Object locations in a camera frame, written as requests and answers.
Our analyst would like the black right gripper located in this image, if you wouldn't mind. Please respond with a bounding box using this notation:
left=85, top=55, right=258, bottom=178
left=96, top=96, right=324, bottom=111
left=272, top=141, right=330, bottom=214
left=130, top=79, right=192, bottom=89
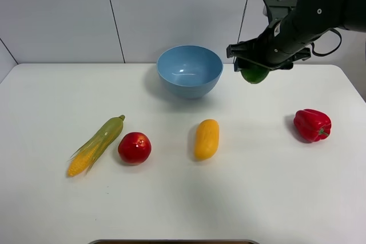
left=226, top=19, right=311, bottom=71

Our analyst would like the green lime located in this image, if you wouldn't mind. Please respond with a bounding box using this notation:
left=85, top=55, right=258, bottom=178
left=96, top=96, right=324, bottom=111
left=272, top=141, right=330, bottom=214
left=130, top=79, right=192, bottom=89
left=240, top=66, right=270, bottom=84

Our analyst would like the yellow mango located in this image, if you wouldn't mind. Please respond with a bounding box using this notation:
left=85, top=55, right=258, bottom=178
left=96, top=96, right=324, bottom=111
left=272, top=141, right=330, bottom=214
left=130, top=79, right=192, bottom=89
left=194, top=119, right=220, bottom=161

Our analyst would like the red apple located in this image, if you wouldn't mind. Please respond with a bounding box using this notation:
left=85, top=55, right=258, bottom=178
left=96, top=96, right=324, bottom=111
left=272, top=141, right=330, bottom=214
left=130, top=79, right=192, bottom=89
left=118, top=132, right=152, bottom=165

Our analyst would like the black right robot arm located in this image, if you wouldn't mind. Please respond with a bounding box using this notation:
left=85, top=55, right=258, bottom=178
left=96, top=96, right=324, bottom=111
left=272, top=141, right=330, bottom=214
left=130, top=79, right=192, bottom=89
left=226, top=0, right=365, bottom=71

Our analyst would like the blue plastic bowl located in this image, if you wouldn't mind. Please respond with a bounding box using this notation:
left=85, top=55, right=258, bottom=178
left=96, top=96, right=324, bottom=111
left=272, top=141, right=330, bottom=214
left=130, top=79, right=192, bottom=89
left=156, top=45, right=224, bottom=99

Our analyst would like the red bell pepper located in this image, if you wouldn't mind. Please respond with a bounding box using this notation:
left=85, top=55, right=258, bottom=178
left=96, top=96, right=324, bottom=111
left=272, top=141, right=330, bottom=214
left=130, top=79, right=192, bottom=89
left=293, top=109, right=332, bottom=143

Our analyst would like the corn cob with husk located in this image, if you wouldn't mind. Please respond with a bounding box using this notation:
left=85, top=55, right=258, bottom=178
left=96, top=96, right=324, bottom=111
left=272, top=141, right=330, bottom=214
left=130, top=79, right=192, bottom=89
left=66, top=115, right=125, bottom=177

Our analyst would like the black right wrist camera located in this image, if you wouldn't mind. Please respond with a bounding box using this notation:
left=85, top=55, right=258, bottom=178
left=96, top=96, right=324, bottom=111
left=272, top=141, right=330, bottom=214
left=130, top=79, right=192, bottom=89
left=263, top=0, right=297, bottom=24

